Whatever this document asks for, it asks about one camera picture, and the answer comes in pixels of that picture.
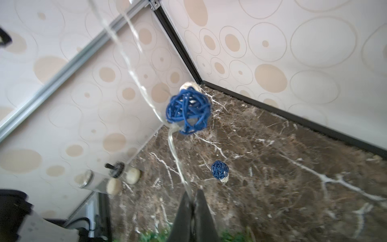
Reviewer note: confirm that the wicker ball string lights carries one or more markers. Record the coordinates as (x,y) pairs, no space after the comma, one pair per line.
(187,112)

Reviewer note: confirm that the clear jar silver lid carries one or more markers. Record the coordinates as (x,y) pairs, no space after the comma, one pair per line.
(100,183)

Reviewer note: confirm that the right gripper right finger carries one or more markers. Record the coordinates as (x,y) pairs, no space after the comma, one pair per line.
(204,229)

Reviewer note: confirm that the left diagonal aluminium frame bar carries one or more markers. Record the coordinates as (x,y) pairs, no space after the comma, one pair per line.
(72,63)

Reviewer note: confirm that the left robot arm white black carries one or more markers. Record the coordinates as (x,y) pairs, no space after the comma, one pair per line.
(40,196)

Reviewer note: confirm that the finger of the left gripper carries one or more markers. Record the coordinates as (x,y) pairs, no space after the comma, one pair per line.
(5,38)

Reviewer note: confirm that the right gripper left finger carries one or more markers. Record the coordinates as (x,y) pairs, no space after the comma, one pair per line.
(181,229)

